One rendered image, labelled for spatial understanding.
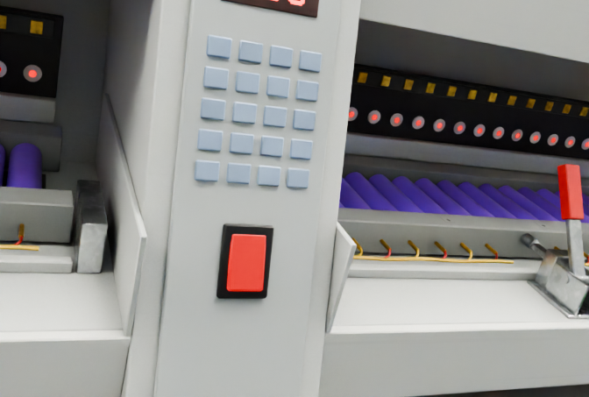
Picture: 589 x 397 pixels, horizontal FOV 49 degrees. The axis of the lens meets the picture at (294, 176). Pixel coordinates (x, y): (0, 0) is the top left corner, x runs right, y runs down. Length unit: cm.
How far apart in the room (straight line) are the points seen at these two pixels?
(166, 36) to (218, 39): 2
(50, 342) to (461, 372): 22
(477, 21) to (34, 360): 27
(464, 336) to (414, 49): 28
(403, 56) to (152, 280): 34
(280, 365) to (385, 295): 9
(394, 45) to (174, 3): 31
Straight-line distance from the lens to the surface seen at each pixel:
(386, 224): 40
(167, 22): 29
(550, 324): 42
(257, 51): 29
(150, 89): 29
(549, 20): 40
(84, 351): 30
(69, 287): 33
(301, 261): 31
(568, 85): 68
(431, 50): 58
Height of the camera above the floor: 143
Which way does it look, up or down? 3 degrees down
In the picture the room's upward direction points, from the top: 6 degrees clockwise
